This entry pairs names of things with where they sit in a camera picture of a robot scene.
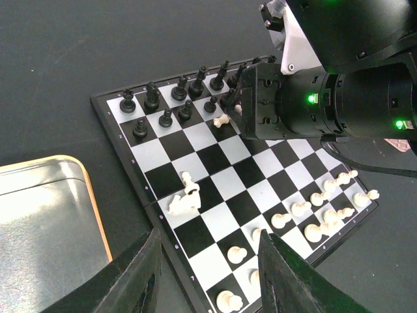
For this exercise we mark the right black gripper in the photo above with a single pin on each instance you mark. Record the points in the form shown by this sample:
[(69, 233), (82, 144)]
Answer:
[(259, 88)]

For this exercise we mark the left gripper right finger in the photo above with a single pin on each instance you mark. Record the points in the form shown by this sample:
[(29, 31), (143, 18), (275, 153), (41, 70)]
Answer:
[(289, 284)]

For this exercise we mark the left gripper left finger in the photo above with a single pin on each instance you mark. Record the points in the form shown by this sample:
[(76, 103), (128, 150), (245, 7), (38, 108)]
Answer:
[(130, 283)]

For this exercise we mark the white chess pawn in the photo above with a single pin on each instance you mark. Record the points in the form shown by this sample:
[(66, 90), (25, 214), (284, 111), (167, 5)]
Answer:
[(236, 254)]

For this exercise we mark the white chess piece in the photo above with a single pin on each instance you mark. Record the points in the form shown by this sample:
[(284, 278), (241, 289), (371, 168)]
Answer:
[(313, 233)]

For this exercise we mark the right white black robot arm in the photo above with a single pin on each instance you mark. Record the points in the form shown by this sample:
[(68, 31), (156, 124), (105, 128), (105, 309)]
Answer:
[(348, 69)]

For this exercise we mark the black chess pawn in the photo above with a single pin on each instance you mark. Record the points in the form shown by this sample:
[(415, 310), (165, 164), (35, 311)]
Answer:
[(140, 130)]

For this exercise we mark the black chess rook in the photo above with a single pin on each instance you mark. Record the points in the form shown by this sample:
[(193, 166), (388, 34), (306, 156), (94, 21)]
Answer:
[(127, 105)]

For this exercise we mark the black and silver chessboard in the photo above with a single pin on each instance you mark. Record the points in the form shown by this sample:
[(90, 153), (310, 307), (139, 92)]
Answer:
[(207, 189)]

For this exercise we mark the gold metal tin tray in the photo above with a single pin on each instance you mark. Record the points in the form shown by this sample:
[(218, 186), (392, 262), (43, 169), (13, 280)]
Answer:
[(52, 237)]

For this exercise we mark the pink metal tin tray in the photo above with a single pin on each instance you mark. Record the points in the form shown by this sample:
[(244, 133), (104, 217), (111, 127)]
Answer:
[(401, 145)]

